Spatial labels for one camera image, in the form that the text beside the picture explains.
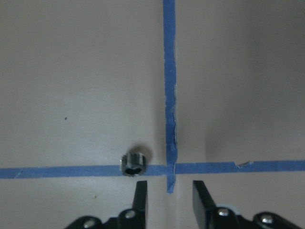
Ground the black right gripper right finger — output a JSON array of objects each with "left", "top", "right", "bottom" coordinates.
[{"left": 193, "top": 180, "right": 216, "bottom": 229}]

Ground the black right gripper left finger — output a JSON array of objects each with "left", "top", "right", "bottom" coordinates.
[{"left": 132, "top": 181, "right": 148, "bottom": 229}]

